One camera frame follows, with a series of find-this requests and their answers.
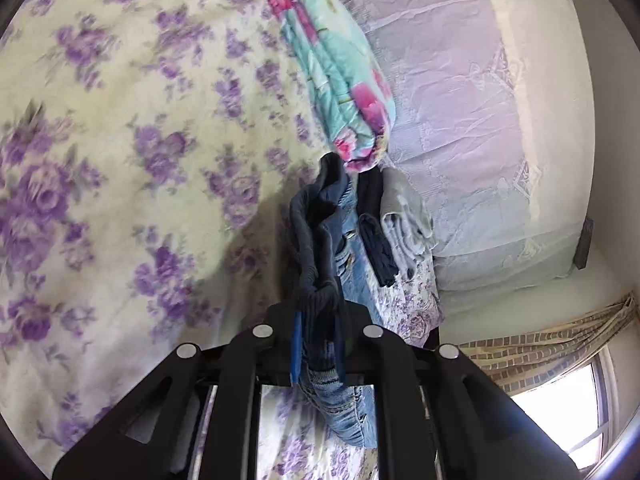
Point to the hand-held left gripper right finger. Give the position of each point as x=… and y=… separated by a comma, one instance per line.
x=341, y=347

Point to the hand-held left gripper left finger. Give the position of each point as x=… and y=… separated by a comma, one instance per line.
x=296, y=347

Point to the blue denim pants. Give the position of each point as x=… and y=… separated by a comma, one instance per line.
x=330, y=240

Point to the dark folded pants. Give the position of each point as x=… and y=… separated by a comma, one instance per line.
x=377, y=255

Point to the grey folded pants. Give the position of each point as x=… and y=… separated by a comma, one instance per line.
x=405, y=220

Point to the beige patterned curtain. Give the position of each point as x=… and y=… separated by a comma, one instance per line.
x=530, y=355

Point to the window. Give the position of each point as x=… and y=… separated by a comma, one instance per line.
x=560, y=420

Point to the purple floral bedsheet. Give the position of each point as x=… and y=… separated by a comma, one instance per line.
x=125, y=160

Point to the lavender headboard cover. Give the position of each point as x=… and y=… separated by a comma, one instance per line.
x=450, y=110

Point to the teal floral folded blanket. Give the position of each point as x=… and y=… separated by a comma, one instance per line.
x=330, y=70

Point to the dark wall fixture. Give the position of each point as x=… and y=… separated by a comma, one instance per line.
x=586, y=242

